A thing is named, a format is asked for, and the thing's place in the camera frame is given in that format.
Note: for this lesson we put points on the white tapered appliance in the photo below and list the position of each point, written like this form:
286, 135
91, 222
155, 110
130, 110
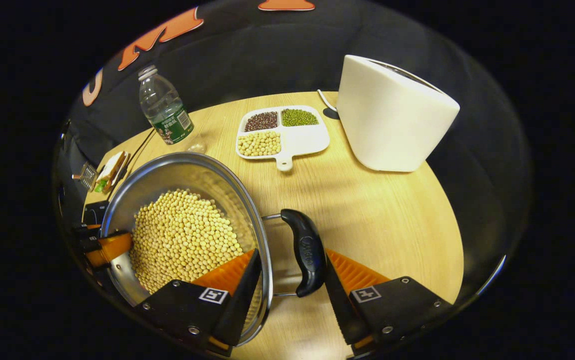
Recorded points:
392, 120

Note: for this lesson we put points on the small heap of green beans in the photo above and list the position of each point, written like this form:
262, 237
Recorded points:
299, 117

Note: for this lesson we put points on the small white plate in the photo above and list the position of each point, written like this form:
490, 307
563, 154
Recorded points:
123, 165

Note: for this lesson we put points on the white divided tray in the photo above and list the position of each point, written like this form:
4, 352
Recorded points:
307, 140

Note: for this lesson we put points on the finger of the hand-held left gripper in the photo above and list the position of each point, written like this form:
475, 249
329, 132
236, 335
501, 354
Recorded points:
110, 248

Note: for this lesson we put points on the small heap of red beans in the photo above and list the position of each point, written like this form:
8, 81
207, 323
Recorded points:
261, 121

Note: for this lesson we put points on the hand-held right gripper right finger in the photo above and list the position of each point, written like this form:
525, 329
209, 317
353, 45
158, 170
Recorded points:
340, 310

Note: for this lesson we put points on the pile of soybeans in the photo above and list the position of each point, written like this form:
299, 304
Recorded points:
182, 240

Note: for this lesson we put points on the clear plastic water bottle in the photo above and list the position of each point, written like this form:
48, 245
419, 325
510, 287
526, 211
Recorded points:
165, 107

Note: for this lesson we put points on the small heap of soybeans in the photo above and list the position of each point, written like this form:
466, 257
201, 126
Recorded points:
259, 144

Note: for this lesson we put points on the toast sandwich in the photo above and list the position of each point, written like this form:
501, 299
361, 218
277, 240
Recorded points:
110, 171

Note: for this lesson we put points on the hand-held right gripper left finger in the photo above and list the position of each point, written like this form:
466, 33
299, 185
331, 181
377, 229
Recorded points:
245, 305

